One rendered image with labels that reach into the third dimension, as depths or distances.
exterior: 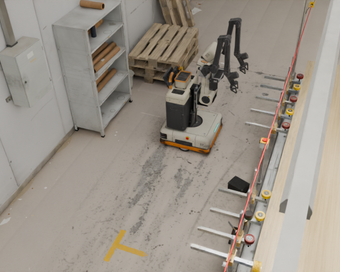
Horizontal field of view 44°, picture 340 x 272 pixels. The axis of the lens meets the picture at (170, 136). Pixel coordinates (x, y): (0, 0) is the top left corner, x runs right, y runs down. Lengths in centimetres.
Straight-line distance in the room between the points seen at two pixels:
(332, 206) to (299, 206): 221
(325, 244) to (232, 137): 253
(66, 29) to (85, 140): 152
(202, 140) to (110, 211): 139
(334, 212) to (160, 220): 184
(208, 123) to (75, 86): 173
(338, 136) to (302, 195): 289
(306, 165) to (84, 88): 397
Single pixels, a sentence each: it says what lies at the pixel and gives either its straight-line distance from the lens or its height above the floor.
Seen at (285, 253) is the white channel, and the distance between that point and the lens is 137.
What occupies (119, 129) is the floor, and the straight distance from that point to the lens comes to 574.
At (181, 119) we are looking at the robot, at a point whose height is 48.
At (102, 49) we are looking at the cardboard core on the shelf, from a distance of 568.
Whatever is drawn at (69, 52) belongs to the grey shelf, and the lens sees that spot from 511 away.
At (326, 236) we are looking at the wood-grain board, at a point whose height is 90.
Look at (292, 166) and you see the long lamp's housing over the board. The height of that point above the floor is 237.
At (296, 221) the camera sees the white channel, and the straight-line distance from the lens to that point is 146.
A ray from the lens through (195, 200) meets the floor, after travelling 475.
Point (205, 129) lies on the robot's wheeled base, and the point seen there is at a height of 28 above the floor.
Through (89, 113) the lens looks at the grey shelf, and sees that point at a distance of 550.
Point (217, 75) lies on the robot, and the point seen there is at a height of 104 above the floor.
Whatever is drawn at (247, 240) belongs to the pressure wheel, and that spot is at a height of 91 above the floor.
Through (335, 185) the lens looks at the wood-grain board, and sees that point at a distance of 388.
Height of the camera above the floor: 356
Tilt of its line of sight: 40 degrees down
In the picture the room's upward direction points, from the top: 2 degrees counter-clockwise
